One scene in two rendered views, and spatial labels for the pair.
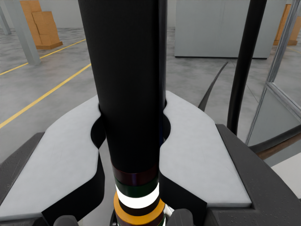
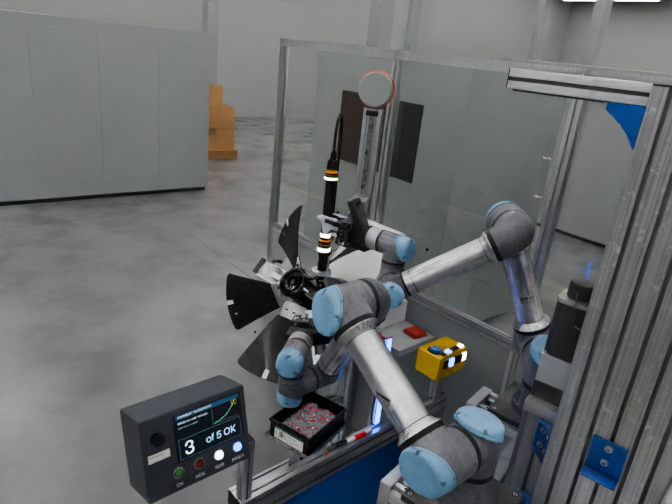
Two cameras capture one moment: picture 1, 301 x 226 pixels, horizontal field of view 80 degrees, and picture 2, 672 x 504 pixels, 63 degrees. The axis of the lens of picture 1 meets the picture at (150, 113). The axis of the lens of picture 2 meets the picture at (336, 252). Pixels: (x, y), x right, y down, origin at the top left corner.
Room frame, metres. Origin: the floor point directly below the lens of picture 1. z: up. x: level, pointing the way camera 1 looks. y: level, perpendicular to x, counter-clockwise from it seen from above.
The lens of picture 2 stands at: (-1.04, 1.41, 2.03)
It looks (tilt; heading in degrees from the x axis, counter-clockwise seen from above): 20 degrees down; 308
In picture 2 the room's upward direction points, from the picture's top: 6 degrees clockwise
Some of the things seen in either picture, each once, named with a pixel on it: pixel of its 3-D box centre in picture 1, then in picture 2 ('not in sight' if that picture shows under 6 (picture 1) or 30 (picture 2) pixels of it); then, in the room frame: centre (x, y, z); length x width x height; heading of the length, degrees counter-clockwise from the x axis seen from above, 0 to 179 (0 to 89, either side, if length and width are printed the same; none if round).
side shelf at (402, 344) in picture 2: not in sight; (387, 329); (0.12, -0.55, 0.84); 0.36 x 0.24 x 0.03; 171
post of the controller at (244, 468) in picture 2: not in sight; (245, 468); (-0.19, 0.59, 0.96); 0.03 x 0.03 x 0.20; 81
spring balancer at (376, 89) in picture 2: not in sight; (376, 89); (0.41, -0.63, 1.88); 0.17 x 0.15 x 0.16; 171
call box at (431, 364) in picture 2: not in sight; (440, 359); (-0.31, -0.23, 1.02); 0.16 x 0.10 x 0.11; 81
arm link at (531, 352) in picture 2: not in sight; (547, 361); (-0.67, -0.17, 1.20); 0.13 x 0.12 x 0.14; 124
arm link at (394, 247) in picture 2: not in sight; (395, 246); (-0.19, 0.00, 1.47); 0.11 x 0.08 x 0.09; 1
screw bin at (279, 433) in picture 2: not in sight; (308, 421); (-0.08, 0.21, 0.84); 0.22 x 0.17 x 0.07; 96
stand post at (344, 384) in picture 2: not in sight; (344, 391); (0.17, -0.34, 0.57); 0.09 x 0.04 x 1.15; 171
